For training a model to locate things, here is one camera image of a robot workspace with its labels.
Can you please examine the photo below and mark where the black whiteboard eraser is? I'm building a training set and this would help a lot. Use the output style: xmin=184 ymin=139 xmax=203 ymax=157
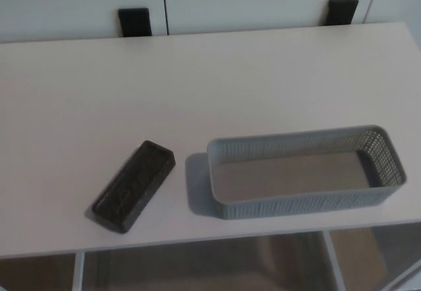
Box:
xmin=91 ymin=140 xmax=176 ymax=236

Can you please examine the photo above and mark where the grey perforated plastic container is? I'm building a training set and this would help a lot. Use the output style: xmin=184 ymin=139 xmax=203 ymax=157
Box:
xmin=206 ymin=124 xmax=408 ymax=222

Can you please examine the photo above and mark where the white cabinet with doors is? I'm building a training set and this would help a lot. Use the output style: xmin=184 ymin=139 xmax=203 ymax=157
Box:
xmin=0 ymin=0 xmax=421 ymax=45

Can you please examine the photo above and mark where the white desk with metal frame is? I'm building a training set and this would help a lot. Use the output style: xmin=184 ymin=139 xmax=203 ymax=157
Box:
xmin=0 ymin=21 xmax=421 ymax=291

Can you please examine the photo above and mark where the black cabinet door handle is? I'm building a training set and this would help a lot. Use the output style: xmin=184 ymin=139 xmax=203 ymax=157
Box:
xmin=323 ymin=0 xmax=360 ymax=26
xmin=118 ymin=7 xmax=154 ymax=38

